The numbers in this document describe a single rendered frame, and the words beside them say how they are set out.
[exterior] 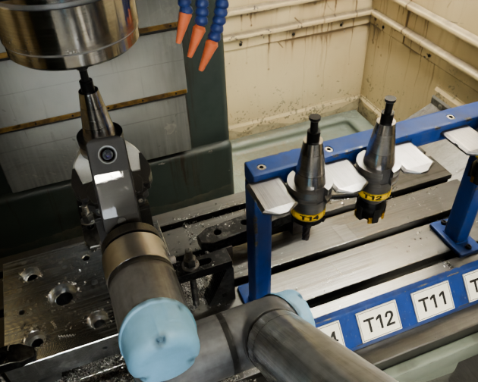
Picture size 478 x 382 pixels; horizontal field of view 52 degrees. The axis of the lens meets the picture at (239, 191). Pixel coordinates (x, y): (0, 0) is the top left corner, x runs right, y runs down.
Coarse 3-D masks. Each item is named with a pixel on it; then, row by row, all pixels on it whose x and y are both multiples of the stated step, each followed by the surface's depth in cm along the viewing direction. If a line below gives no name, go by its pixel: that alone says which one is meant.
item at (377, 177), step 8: (360, 152) 72; (360, 160) 71; (400, 160) 71; (360, 168) 70; (368, 168) 69; (392, 168) 69; (400, 168) 69; (368, 176) 69; (376, 176) 69; (384, 176) 70; (392, 176) 69; (368, 184) 70; (376, 184) 70; (392, 184) 70
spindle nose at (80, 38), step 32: (32, 0) 48; (64, 0) 49; (96, 0) 51; (128, 0) 55; (0, 32) 53; (32, 32) 51; (64, 32) 51; (96, 32) 52; (128, 32) 56; (32, 64) 54; (64, 64) 53; (96, 64) 55
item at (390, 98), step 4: (388, 96) 64; (392, 96) 64; (388, 100) 64; (392, 100) 64; (388, 104) 64; (392, 104) 64; (388, 108) 64; (384, 112) 65; (388, 112) 65; (392, 112) 65; (384, 116) 65; (388, 116) 65; (392, 116) 65; (380, 120) 66; (384, 120) 65; (388, 120) 65; (392, 120) 65
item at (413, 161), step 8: (400, 144) 75; (408, 144) 75; (400, 152) 73; (408, 152) 73; (416, 152) 73; (408, 160) 72; (416, 160) 72; (424, 160) 72; (408, 168) 70; (416, 168) 71; (424, 168) 71
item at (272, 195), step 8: (248, 184) 69; (256, 184) 69; (264, 184) 69; (272, 184) 69; (280, 184) 69; (256, 192) 68; (264, 192) 68; (272, 192) 68; (280, 192) 68; (288, 192) 68; (256, 200) 67; (264, 200) 66; (272, 200) 66; (280, 200) 66; (288, 200) 66; (296, 200) 66; (264, 208) 65; (272, 208) 65; (280, 208) 65; (288, 208) 65
